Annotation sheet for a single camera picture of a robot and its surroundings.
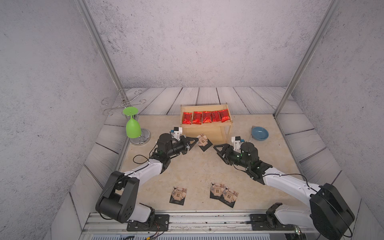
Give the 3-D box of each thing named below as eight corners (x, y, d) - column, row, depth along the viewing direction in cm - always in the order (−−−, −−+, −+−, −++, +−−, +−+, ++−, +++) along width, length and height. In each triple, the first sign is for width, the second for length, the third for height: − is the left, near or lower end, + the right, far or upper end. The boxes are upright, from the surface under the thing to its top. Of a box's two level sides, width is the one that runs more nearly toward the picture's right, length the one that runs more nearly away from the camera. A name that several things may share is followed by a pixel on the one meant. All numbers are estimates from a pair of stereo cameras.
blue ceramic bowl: (253, 140, 107) (254, 138, 105) (249, 129, 114) (250, 126, 112) (268, 140, 107) (270, 138, 105) (264, 129, 114) (265, 126, 112)
